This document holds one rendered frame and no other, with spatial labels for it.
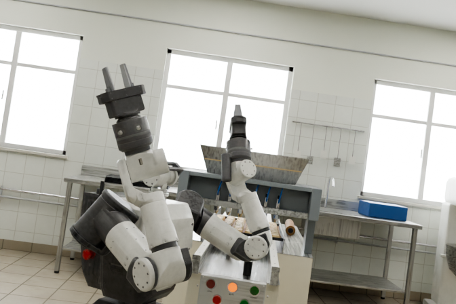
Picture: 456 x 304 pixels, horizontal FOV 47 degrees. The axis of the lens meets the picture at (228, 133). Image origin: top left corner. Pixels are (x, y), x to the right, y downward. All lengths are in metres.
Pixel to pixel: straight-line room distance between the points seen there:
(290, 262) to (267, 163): 0.50
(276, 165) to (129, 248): 1.47
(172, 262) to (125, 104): 0.40
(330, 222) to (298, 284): 2.58
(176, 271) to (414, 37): 5.28
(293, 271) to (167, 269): 1.51
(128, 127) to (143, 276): 0.35
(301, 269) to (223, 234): 0.98
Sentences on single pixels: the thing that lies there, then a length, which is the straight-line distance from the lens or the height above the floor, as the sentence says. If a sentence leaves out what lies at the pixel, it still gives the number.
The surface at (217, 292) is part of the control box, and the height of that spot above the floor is 0.79.
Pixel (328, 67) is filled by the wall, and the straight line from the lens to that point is 5.92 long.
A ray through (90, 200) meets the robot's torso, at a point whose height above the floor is 1.09.
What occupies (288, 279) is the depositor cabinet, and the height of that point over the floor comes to 0.72.
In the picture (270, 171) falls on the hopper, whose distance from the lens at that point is 2.71.
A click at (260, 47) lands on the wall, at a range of 5.83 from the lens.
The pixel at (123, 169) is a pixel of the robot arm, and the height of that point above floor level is 1.21.
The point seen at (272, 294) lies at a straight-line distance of 2.02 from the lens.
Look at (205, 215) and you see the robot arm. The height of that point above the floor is 1.07.
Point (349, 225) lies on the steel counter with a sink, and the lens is 5.31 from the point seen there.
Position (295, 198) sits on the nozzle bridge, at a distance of 2.75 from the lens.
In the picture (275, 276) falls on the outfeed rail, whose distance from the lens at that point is 1.97.
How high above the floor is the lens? 1.28
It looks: 3 degrees up
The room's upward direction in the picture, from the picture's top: 8 degrees clockwise
